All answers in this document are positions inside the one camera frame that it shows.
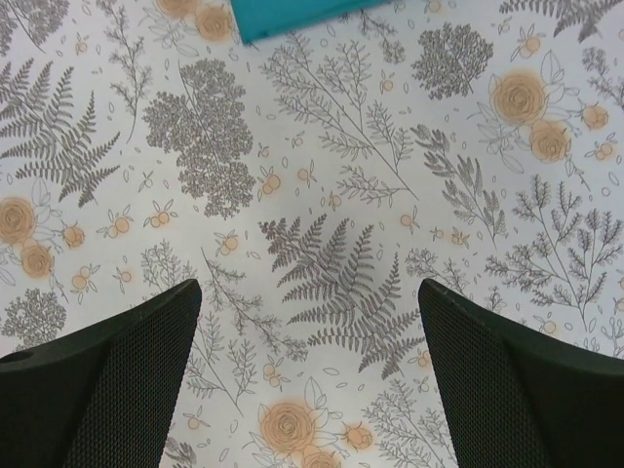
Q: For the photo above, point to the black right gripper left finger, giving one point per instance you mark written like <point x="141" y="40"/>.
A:
<point x="103" y="396"/>

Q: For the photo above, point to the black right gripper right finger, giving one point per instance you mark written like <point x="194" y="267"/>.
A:
<point x="515" y="397"/>

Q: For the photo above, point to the teal t shirt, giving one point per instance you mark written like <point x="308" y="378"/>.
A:
<point x="260" y="19"/>

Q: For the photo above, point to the floral patterned table mat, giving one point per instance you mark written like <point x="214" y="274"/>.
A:
<point x="310" y="183"/>

